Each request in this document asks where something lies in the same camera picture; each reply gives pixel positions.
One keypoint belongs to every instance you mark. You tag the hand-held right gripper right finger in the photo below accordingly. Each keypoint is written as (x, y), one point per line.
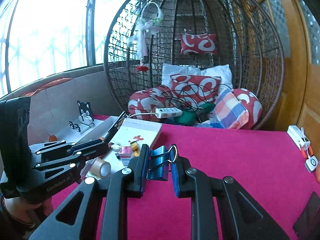
(175, 180)

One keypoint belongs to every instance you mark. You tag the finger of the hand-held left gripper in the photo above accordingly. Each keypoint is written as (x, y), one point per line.
(117, 125)
(95, 148)

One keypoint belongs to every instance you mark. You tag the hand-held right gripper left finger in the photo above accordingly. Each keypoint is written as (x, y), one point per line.
(143, 170)

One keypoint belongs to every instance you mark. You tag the blue binder clip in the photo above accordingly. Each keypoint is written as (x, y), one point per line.
(157, 165)

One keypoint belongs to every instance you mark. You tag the brown tape roll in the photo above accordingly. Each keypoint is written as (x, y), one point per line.
(102, 168)

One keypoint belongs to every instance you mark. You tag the yellow lighter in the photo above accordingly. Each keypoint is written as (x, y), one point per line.
(135, 148)

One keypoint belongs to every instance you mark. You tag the white cardboard box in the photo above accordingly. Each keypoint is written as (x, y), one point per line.
(140, 130)

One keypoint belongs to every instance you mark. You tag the person's left forearm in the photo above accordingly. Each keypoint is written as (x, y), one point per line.
(10, 230)

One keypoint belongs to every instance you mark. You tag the person's left hand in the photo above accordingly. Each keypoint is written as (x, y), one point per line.
(30, 208)

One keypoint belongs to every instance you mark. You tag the clear plastic trinket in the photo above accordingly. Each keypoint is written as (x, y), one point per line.
(115, 147)

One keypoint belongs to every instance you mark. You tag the white red small carton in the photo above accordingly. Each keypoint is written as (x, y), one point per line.
(125, 152)

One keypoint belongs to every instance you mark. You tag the white flat board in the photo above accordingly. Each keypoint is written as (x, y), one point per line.
(65, 133)

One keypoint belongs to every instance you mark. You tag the black cat stand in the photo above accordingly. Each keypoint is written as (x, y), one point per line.
(85, 108)

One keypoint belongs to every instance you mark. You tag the small orange fruit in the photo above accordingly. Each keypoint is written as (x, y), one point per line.
(52, 138)

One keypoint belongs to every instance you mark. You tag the round red white cushion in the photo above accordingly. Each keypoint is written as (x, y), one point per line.
(250, 105)
(147, 100)

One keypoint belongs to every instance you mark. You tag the white power strip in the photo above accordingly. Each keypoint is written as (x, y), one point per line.
(168, 112)

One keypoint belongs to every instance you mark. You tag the magenta towel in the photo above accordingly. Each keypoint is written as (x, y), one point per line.
(225, 150)

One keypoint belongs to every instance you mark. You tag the orange cloth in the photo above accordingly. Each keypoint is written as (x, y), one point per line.
(47, 85)

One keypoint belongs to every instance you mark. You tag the brown cardboard sheet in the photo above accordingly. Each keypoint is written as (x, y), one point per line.
(62, 97)

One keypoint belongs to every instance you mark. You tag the red hanging ornament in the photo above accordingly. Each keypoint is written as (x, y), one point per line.
(142, 68)

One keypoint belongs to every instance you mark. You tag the green cloth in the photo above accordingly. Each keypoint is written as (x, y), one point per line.
(187, 117)

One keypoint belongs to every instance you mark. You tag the white pillow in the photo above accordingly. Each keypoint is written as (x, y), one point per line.
(175, 70)

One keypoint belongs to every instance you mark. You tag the plaid pillow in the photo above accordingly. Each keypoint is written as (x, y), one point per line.
(230, 110)

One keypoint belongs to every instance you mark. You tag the white dreamcatcher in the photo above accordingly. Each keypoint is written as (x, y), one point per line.
(143, 37)

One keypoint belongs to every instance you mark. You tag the window with metal grille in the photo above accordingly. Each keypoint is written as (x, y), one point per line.
(50, 30)

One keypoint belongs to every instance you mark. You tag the small red white cushion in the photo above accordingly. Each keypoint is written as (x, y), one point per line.
(197, 43)

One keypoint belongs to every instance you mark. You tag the white multi-port charger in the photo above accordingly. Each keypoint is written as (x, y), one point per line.
(295, 133)

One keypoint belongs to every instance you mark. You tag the white square button device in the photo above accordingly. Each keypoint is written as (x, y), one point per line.
(311, 163)

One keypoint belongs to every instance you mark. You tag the black smartphone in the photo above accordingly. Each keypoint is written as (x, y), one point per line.
(308, 217)

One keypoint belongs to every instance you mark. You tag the red apple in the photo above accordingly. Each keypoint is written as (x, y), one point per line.
(318, 175)

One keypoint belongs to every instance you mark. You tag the wicker hanging chair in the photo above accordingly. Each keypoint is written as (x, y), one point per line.
(270, 55)

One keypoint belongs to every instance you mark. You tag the wooden door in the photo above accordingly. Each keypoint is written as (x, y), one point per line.
(295, 55)

